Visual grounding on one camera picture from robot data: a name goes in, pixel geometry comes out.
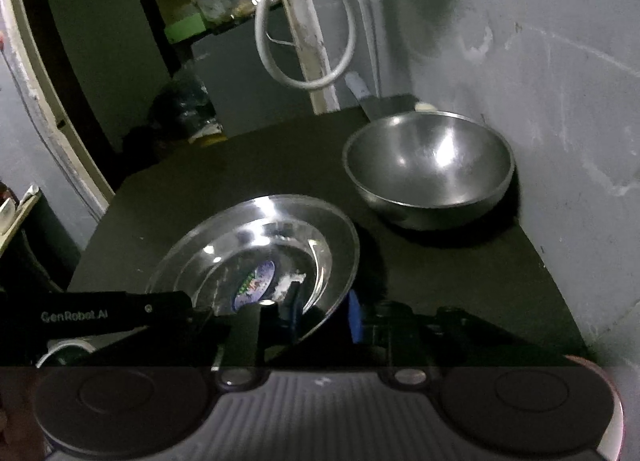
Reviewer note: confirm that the cluttered wooden shelf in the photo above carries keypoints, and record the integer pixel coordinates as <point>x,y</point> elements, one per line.
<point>14,213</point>

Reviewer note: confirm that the steel mixing bowl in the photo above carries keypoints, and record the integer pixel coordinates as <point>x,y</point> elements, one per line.
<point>428,170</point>

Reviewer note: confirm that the green box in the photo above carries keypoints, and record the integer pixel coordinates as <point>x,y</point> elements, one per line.
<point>185,28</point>

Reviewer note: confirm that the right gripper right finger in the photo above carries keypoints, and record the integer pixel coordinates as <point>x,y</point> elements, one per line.
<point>395,338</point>

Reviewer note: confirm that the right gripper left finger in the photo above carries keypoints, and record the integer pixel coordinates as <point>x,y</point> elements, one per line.
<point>246,338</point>

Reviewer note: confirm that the steel plate with sticker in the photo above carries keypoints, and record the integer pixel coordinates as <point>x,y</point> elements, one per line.
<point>296,252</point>

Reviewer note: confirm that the white door frame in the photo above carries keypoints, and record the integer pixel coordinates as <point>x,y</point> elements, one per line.
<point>47,113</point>

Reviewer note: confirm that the cleaver with white handle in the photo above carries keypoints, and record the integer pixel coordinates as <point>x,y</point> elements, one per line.
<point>379,107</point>

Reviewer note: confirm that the dark cabinet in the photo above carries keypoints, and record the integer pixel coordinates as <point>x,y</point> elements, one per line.
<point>244,95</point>

